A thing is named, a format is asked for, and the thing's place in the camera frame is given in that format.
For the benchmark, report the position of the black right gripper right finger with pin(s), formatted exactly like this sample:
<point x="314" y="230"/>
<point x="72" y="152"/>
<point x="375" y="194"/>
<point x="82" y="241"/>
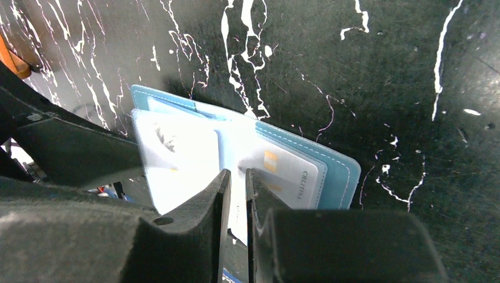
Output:
<point x="304" y="245"/>

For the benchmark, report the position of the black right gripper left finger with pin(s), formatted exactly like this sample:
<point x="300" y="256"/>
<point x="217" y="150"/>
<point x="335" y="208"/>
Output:
<point x="59" y="234"/>

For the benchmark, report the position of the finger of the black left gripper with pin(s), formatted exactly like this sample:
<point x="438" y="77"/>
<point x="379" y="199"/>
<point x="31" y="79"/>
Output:
<point x="76" y="155"/>
<point x="17" y="97"/>

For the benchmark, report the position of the white card gold chip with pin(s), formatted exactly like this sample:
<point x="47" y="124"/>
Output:
<point x="295" y="178"/>

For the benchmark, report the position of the blue leather card holder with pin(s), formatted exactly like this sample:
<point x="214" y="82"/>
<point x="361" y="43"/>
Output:
<point x="342" y="172"/>

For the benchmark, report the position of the white card yellow logo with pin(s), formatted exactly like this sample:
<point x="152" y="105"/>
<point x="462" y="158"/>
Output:
<point x="180" y="156"/>

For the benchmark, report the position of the orange wooden shelf rack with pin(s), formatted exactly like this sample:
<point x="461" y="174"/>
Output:
<point x="18" y="66"/>

